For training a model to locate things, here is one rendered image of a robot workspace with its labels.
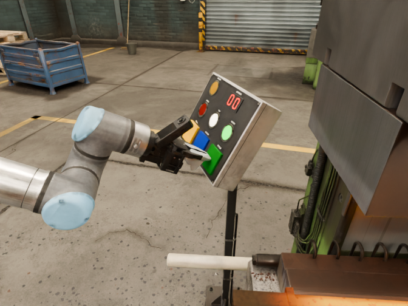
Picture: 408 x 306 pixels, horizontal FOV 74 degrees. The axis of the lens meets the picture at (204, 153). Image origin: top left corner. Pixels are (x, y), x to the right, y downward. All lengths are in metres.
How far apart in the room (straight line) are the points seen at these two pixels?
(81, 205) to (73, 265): 1.39
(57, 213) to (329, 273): 0.54
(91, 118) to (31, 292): 1.44
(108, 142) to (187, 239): 1.36
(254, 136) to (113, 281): 1.32
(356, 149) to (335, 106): 0.07
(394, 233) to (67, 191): 0.71
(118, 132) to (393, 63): 0.56
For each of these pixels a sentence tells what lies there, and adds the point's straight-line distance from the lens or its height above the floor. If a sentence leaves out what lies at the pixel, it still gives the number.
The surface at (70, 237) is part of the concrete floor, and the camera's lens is 2.16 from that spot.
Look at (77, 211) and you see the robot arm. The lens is 0.62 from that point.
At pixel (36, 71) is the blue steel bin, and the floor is 0.33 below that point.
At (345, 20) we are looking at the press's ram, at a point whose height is 1.42.
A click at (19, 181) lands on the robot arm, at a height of 1.14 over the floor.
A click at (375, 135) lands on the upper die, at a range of 0.28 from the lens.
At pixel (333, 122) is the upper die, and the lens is 0.36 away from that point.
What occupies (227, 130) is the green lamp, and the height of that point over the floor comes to 1.10.
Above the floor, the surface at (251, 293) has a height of 1.01.
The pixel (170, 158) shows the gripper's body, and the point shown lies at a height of 1.06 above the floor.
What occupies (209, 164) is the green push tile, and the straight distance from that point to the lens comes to 0.83.
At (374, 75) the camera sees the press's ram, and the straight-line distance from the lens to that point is 0.29.
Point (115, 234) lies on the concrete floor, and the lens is 2.07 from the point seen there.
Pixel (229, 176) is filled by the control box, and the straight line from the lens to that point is 0.81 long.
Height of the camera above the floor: 1.45
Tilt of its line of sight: 30 degrees down
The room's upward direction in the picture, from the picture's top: straight up
